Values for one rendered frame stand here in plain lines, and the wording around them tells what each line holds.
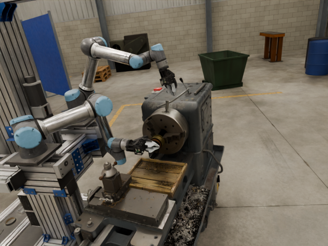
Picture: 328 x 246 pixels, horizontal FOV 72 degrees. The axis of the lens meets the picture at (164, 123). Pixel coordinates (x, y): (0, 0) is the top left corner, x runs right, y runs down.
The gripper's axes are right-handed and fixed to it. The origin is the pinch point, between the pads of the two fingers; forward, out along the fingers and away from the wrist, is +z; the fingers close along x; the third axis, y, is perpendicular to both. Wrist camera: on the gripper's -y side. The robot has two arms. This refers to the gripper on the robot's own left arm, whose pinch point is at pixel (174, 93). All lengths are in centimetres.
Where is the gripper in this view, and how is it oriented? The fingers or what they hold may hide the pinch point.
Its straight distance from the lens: 162.7
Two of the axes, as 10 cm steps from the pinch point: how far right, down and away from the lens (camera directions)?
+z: 3.4, 9.0, 2.9
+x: 8.7, -1.7, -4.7
